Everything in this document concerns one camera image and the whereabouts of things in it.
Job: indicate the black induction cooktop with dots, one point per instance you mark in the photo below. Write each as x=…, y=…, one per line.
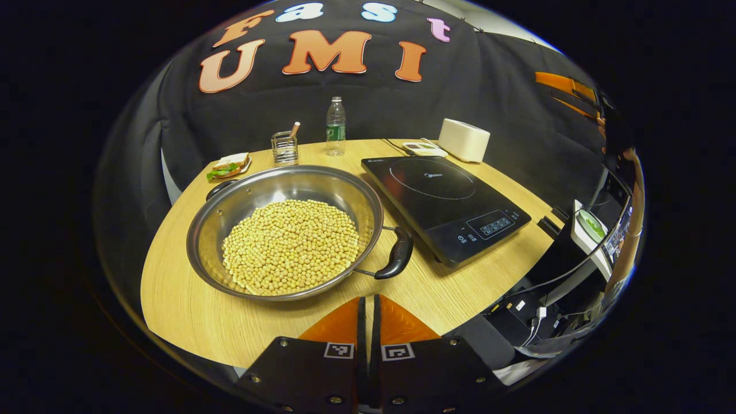
x=437, y=207

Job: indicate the sandwich with lettuce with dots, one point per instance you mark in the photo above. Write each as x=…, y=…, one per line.
x=227, y=167

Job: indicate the clear plastic water bottle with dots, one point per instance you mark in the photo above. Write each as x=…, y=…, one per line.
x=336, y=132

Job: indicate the white divided dish with beans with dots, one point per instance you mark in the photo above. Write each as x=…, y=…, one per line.
x=424, y=149

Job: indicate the pile of yellow soybeans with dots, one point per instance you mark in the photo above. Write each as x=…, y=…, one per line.
x=290, y=247

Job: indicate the pale pink straw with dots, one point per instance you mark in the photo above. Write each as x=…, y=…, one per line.
x=294, y=130

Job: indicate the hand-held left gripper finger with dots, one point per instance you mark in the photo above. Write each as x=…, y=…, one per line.
x=361, y=345
x=374, y=345

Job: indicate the black backdrop cloth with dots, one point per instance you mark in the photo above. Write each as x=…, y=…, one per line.
x=374, y=109

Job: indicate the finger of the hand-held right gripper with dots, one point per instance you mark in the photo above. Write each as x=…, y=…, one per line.
x=566, y=84
x=575, y=108

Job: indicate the white toaster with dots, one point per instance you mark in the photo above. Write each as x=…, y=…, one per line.
x=463, y=141

